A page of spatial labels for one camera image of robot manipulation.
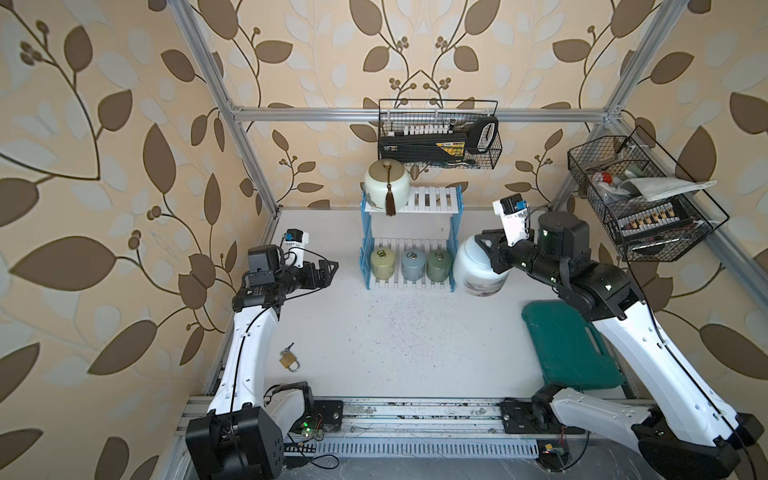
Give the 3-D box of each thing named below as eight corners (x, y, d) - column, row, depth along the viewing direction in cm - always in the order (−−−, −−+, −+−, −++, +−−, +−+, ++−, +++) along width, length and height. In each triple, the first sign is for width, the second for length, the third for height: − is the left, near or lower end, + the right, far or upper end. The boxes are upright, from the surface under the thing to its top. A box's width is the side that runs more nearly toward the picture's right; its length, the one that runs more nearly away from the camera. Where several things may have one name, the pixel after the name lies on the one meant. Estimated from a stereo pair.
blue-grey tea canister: (401, 280, 100) (401, 265, 93) (401, 264, 104) (401, 248, 97) (424, 280, 100) (426, 264, 93) (423, 264, 104) (425, 248, 97)
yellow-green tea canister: (371, 280, 100) (369, 263, 92) (372, 263, 104) (371, 246, 97) (395, 280, 100) (395, 263, 92) (395, 263, 104) (395, 246, 97)
